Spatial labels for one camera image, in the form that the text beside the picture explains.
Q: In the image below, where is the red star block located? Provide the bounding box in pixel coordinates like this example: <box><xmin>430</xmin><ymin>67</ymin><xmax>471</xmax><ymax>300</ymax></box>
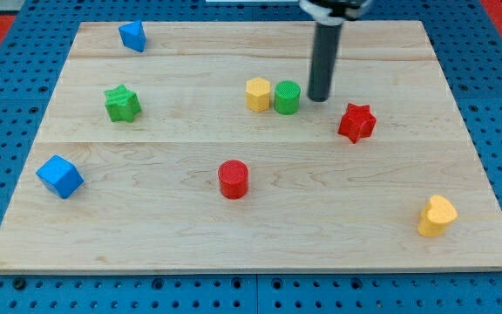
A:
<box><xmin>337</xmin><ymin>103</ymin><xmax>377</xmax><ymax>144</ymax></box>

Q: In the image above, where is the blue cube block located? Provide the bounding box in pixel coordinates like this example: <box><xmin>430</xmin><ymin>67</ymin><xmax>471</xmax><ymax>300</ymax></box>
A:
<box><xmin>36</xmin><ymin>155</ymin><xmax>84</xmax><ymax>199</ymax></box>

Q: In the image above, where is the black cylindrical pointer tool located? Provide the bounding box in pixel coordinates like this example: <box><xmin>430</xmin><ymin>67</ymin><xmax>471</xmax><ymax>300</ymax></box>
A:
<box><xmin>308</xmin><ymin>23</ymin><xmax>343</xmax><ymax>102</ymax></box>

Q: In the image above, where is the yellow heart block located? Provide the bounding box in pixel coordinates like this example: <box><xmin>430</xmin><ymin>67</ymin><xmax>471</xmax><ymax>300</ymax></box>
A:
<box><xmin>417</xmin><ymin>195</ymin><xmax>458</xmax><ymax>237</ymax></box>

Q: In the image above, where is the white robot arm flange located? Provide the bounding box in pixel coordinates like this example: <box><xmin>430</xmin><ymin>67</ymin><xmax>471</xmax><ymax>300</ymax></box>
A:
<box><xmin>298</xmin><ymin>0</ymin><xmax>375</xmax><ymax>26</ymax></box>

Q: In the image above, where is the light wooden board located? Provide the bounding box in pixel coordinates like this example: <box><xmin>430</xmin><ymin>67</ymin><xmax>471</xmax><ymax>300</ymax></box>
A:
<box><xmin>0</xmin><ymin>21</ymin><xmax>502</xmax><ymax>275</ymax></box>

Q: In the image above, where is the green star block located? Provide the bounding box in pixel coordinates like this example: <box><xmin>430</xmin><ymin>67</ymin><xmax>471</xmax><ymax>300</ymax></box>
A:
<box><xmin>104</xmin><ymin>85</ymin><xmax>141</xmax><ymax>123</ymax></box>

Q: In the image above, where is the red cylinder block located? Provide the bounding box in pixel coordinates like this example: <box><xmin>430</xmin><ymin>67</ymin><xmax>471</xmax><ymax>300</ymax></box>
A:
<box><xmin>217</xmin><ymin>160</ymin><xmax>249</xmax><ymax>199</ymax></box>

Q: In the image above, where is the yellow hexagon block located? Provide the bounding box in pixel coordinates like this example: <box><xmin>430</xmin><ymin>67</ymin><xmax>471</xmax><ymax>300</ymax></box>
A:
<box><xmin>246</xmin><ymin>77</ymin><xmax>271</xmax><ymax>113</ymax></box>

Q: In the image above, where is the blue triangle block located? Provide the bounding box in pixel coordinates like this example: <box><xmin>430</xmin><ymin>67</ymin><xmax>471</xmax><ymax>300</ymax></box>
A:
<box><xmin>119</xmin><ymin>20</ymin><xmax>146</xmax><ymax>52</ymax></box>

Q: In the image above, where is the green cylinder block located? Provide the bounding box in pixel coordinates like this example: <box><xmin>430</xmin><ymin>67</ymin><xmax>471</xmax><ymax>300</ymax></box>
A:
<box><xmin>274</xmin><ymin>80</ymin><xmax>301</xmax><ymax>115</ymax></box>

